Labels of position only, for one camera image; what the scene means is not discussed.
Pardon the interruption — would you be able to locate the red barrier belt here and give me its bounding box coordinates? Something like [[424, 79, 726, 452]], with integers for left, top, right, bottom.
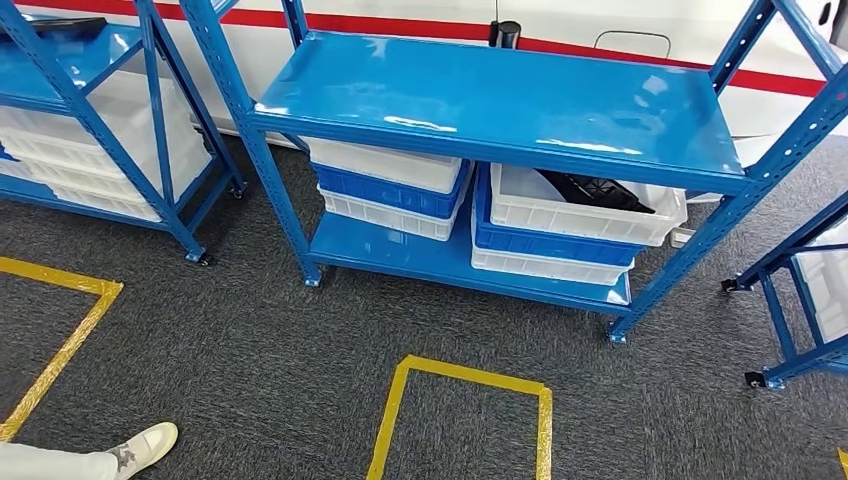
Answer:
[[19, 0, 829, 99]]

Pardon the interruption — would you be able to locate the blue plastic crate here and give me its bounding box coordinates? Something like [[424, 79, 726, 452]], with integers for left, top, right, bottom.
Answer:
[[311, 158, 473, 221], [473, 165, 647, 268]]

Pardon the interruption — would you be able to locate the person's leg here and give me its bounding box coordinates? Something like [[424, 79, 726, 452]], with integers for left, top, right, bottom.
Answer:
[[0, 440, 121, 480]]

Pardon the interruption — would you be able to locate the white ribbed plastic crate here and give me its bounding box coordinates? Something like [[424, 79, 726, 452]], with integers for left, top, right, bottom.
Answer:
[[794, 218, 848, 346], [0, 69, 213, 223]]

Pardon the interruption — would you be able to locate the black plastic part in crate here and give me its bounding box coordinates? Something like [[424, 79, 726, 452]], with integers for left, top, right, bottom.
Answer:
[[535, 168, 657, 215]]

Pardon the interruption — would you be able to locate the white vehicle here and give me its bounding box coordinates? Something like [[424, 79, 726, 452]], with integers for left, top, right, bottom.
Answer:
[[13, 0, 848, 150]]

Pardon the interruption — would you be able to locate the person's shoe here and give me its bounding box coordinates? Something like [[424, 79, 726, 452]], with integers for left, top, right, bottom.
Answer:
[[105, 421, 180, 480]]

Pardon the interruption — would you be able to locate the black stanchion post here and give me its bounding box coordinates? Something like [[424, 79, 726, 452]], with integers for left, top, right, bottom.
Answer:
[[488, 19, 523, 51]]

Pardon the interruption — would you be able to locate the blue metal shelf rack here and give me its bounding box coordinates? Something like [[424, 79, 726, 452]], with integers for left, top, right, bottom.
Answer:
[[0, 0, 248, 268], [720, 192, 848, 392], [178, 0, 848, 346]]

